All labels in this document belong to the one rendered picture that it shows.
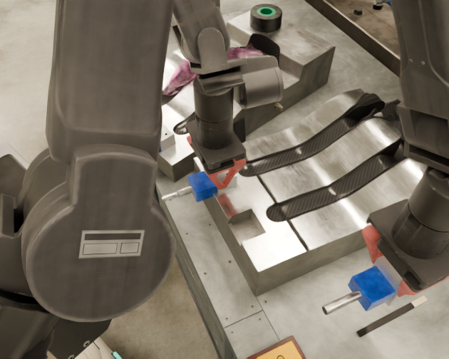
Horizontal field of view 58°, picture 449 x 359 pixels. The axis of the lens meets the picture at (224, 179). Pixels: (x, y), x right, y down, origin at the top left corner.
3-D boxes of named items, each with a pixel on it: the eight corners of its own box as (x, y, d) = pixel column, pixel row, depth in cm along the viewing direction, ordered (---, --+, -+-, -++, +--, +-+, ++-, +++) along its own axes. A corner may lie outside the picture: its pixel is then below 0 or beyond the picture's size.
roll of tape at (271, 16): (245, 29, 102) (246, 16, 99) (254, 14, 107) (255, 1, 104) (276, 35, 100) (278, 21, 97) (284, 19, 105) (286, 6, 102)
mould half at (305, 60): (174, 183, 84) (169, 145, 76) (107, 120, 96) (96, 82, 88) (327, 83, 106) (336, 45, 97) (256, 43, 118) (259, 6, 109)
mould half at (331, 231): (254, 297, 68) (260, 257, 58) (195, 187, 83) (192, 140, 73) (475, 197, 82) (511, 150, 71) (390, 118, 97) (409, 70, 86)
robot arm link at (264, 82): (182, 33, 59) (194, 30, 51) (254, 19, 62) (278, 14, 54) (198, 113, 63) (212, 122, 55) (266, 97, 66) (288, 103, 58)
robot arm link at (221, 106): (187, 69, 57) (199, 92, 53) (233, 59, 58) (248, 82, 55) (190, 107, 62) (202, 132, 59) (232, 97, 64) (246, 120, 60)
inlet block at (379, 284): (331, 335, 53) (340, 320, 49) (310, 302, 56) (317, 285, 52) (408, 296, 57) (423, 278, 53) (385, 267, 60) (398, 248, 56)
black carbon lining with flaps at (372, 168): (272, 234, 68) (278, 200, 61) (231, 169, 77) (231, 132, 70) (432, 169, 77) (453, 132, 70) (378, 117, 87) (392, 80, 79)
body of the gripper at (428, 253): (403, 206, 53) (425, 167, 47) (462, 271, 47) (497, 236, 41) (362, 223, 51) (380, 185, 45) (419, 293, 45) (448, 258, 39)
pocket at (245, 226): (240, 254, 67) (241, 242, 64) (226, 229, 70) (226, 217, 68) (264, 244, 69) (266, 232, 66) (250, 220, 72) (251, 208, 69)
